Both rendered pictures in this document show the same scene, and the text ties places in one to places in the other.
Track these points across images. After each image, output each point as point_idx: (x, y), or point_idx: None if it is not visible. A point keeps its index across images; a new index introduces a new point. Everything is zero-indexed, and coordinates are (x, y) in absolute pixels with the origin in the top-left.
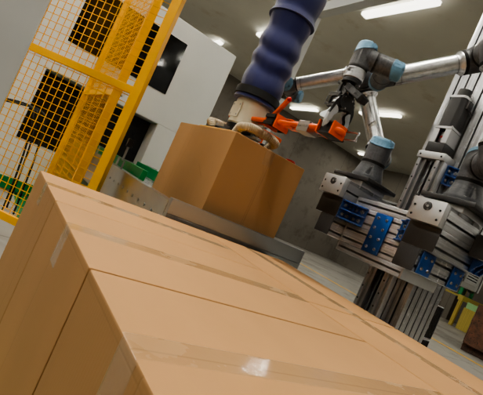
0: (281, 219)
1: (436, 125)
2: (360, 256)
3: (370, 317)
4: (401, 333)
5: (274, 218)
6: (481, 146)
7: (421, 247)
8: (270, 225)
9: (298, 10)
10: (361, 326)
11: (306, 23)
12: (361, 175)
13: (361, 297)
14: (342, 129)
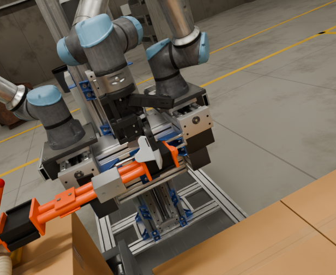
0: (103, 257)
1: (58, 36)
2: (147, 188)
3: (285, 215)
4: (290, 199)
5: (105, 266)
6: (188, 48)
7: (205, 145)
8: (109, 273)
9: None
10: None
11: None
12: (86, 143)
13: (151, 200)
14: (176, 149)
